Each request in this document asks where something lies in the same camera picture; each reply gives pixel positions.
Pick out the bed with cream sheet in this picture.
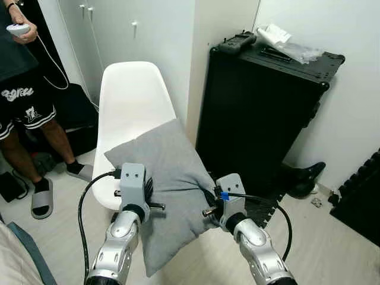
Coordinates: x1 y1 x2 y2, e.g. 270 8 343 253
0 221 58 285

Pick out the black remote unit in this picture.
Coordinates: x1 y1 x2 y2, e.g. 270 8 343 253
218 32 258 56

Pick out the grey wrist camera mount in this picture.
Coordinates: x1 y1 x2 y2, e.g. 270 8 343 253
119 163 148 208
214 173 248 230

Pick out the black foot pedal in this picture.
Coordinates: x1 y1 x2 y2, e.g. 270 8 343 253
0 172 28 203

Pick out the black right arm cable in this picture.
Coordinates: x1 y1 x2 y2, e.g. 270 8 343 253
219 191 293 262

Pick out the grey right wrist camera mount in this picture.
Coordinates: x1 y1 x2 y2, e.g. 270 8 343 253
214 173 248 230

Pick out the white handheld controller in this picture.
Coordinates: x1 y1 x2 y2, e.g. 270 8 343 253
6 24 31 37

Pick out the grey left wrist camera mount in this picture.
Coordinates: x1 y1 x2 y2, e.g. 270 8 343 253
119 163 148 208

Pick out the white controller cable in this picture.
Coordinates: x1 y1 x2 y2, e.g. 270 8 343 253
34 31 100 112

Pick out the black textured foam mat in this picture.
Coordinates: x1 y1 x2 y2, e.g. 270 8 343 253
246 190 287 224

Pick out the person in black shorts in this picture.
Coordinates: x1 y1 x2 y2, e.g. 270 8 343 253
0 0 94 220

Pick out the black ribbed floor object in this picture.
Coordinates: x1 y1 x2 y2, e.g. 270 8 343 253
328 151 380 248

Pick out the clear plastic bag white item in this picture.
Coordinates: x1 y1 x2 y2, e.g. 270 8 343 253
255 24 325 65

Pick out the black saddle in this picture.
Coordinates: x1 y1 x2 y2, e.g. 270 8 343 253
284 161 327 200

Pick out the grey pillow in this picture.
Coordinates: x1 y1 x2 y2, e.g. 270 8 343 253
104 119 221 278

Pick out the white wardrobe with knobs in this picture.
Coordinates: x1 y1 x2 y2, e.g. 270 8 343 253
52 0 197 126

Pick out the white shell chair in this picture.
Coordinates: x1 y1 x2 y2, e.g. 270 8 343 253
92 61 179 212

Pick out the dark floor device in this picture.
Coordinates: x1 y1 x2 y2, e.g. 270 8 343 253
33 151 58 176

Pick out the grey slipper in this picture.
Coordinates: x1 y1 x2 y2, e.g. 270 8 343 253
65 161 94 182
31 177 55 220

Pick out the person's right hand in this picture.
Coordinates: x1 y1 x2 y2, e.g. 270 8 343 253
6 5 38 46

